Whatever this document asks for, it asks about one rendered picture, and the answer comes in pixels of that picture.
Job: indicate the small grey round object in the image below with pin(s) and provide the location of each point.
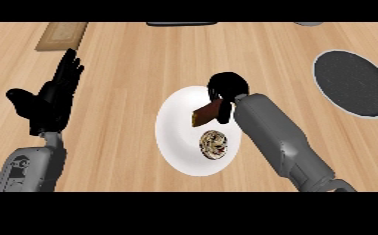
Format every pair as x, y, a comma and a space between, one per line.
307, 23

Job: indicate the dark grey pan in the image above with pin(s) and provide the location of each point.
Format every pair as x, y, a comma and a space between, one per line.
349, 82

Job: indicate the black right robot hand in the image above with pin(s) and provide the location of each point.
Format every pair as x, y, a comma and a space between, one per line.
228, 85

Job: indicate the speckled round food item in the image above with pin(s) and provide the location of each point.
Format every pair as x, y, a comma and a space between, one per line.
213, 144

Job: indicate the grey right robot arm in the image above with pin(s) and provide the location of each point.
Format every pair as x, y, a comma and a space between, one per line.
281, 139

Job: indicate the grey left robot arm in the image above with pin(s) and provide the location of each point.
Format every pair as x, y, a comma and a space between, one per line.
30, 165

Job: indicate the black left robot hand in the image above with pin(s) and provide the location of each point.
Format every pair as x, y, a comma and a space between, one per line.
52, 99

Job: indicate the white round plate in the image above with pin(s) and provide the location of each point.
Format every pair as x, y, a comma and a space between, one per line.
183, 139

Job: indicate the dark flat appliance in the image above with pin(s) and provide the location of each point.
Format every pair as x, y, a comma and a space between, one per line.
180, 23

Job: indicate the tan wooden cutting board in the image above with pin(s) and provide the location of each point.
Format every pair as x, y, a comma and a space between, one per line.
61, 35

